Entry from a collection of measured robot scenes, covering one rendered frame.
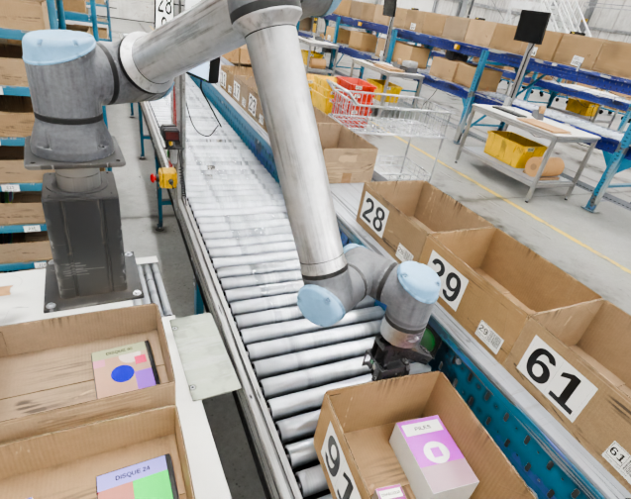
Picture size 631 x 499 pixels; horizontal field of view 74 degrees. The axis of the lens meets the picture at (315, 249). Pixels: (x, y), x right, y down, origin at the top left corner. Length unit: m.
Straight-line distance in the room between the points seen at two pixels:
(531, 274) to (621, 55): 5.05
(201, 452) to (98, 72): 0.90
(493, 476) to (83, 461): 0.81
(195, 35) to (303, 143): 0.41
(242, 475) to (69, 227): 1.12
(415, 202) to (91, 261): 1.20
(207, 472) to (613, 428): 0.81
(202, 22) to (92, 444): 0.87
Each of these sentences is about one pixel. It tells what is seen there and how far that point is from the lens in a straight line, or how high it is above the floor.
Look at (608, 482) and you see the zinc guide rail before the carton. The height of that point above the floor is 0.89.
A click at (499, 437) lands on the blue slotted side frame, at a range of 1.24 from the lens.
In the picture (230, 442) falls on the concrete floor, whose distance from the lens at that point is 1.93.
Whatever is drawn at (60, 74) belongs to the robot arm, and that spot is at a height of 1.37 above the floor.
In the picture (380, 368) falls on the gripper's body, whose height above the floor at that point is 0.94.
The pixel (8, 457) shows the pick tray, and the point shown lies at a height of 0.81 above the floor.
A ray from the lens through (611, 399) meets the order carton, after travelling 1.05.
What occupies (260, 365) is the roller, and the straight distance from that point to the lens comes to 1.16.
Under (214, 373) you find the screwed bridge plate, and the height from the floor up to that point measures 0.75.
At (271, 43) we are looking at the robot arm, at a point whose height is 1.53.
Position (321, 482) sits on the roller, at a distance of 1.00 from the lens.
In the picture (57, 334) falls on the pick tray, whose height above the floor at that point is 0.80.
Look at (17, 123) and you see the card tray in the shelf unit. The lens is 2.12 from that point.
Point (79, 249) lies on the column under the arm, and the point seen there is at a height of 0.92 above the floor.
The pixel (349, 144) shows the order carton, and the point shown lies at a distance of 2.28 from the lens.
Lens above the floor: 1.60
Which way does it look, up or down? 31 degrees down
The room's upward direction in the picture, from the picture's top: 10 degrees clockwise
